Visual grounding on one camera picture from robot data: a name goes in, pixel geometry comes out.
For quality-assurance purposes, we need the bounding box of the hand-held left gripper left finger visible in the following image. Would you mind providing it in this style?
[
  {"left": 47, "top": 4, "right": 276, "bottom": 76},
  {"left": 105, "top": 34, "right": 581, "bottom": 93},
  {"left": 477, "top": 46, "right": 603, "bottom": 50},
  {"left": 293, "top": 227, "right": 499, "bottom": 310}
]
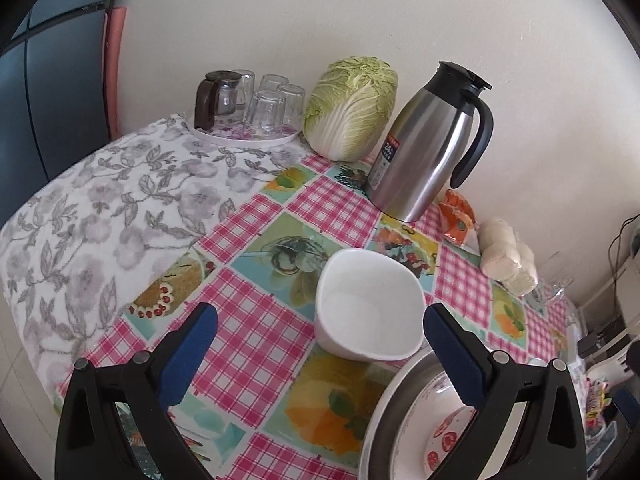
[{"left": 55, "top": 302, "right": 219, "bottom": 480}]

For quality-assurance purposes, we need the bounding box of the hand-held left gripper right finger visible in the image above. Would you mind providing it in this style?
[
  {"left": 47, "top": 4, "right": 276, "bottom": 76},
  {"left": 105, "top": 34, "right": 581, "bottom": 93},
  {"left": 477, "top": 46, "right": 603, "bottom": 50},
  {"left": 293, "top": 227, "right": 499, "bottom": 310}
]
[{"left": 422, "top": 302, "right": 587, "bottom": 480}]

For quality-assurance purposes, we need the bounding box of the small white plate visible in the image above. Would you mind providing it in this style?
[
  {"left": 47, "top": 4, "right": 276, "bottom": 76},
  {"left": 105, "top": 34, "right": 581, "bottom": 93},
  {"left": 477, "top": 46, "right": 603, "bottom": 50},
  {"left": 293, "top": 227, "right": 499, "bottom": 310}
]
[{"left": 390, "top": 367, "right": 481, "bottom": 480}]

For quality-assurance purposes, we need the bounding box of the large steel basin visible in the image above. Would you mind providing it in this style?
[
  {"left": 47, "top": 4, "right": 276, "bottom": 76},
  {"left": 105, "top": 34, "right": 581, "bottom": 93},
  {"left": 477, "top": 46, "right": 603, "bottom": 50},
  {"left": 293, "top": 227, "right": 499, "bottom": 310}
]
[{"left": 357, "top": 345, "right": 501, "bottom": 480}]

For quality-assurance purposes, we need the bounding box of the white square bowl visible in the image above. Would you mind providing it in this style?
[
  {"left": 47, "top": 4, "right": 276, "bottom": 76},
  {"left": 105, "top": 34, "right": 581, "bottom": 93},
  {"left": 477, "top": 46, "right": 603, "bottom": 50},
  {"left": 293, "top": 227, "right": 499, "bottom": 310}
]
[{"left": 315, "top": 248, "right": 427, "bottom": 362}]

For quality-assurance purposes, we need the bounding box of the pink checkered fruit tablecloth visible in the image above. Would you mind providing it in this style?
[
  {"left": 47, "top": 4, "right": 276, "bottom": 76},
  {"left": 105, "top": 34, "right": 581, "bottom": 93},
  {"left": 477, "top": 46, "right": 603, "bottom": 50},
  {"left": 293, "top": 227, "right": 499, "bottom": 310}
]
[{"left": 55, "top": 152, "right": 586, "bottom": 480}]

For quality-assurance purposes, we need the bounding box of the bag of white buns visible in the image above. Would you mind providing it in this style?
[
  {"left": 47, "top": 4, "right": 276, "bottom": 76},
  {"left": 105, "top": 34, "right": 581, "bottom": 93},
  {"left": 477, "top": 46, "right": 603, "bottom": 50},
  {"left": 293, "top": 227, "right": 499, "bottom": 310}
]
[{"left": 479, "top": 217, "right": 539, "bottom": 297}]

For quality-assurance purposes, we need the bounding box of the clear glass mug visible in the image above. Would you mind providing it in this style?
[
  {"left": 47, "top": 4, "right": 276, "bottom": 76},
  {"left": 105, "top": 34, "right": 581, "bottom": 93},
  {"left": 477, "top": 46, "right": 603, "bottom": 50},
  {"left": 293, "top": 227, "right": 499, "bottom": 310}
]
[{"left": 525, "top": 255, "right": 576, "bottom": 311}]

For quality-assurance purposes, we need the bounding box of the black adapter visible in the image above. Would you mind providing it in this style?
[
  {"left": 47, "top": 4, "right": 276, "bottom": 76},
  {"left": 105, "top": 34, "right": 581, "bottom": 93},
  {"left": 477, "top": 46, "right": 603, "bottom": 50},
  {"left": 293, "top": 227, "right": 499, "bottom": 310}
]
[{"left": 577, "top": 330, "right": 606, "bottom": 357}]

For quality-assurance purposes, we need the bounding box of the orange snack packet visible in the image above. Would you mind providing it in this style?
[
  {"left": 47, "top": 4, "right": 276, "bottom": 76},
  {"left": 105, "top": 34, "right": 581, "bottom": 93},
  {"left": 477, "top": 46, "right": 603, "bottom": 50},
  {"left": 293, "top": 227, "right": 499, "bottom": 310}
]
[{"left": 440, "top": 189, "right": 478, "bottom": 246}]

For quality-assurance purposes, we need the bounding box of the colourful snack packet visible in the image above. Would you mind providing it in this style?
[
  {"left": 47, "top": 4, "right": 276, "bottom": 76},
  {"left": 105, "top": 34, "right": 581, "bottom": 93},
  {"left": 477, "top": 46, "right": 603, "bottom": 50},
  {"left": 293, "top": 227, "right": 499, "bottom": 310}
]
[{"left": 585, "top": 375, "right": 613, "bottom": 436}]

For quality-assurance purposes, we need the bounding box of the grey floral cloth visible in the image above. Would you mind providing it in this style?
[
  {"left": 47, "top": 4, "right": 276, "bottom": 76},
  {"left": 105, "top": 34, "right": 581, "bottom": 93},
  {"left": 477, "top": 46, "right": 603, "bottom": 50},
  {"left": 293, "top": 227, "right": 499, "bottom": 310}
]
[{"left": 0, "top": 112, "right": 306, "bottom": 401}]

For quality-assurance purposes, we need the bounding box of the stainless steel thermos jug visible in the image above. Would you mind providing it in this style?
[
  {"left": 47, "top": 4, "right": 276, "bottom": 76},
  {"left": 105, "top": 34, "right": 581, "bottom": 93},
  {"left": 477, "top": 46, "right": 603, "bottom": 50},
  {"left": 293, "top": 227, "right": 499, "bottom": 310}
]
[{"left": 363, "top": 61, "right": 495, "bottom": 223}]

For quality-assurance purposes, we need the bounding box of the round white floral tray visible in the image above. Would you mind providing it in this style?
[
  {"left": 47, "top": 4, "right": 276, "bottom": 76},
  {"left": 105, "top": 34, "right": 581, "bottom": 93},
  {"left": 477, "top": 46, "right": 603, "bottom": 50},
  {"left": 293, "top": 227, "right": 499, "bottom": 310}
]
[{"left": 186, "top": 110, "right": 304, "bottom": 148}]

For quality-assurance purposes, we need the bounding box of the clear drinking glass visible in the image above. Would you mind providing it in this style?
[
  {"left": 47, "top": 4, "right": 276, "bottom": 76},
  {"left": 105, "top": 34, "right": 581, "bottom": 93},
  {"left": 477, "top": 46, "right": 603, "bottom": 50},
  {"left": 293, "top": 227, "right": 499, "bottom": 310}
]
[
  {"left": 232, "top": 70, "right": 256, "bottom": 111},
  {"left": 276, "top": 83, "right": 307, "bottom": 132},
  {"left": 257, "top": 74, "right": 290, "bottom": 96},
  {"left": 245, "top": 90, "right": 286, "bottom": 136}
]

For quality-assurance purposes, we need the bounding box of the napa cabbage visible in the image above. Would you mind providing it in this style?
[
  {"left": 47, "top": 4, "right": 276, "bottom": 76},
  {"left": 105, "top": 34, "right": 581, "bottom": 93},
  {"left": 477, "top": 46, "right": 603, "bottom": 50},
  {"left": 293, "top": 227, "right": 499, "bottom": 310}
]
[{"left": 303, "top": 56, "right": 399, "bottom": 162}]

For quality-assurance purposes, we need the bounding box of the pink foam tube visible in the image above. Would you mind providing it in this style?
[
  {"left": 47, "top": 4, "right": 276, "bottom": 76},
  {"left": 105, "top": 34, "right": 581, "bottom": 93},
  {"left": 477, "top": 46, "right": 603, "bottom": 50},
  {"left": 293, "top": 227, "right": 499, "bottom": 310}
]
[{"left": 102, "top": 6, "right": 128, "bottom": 138}]

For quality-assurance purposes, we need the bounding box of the blue cabinet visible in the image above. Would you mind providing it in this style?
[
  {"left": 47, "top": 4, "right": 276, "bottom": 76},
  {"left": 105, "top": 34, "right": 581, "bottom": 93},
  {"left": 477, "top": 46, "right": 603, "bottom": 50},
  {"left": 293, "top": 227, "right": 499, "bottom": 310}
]
[{"left": 0, "top": 0, "right": 126, "bottom": 231}]

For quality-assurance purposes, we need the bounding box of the black cable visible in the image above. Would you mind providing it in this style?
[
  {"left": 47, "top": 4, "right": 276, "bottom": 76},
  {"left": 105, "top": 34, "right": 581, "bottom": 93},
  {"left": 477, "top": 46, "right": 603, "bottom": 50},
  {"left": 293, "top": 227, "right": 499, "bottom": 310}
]
[{"left": 607, "top": 215, "right": 640, "bottom": 281}]

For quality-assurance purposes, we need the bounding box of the glass teapot with brown handle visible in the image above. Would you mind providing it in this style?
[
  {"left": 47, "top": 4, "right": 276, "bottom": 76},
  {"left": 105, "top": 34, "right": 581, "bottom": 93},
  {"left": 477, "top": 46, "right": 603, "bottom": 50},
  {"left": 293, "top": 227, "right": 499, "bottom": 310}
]
[{"left": 194, "top": 71, "right": 243, "bottom": 132}]

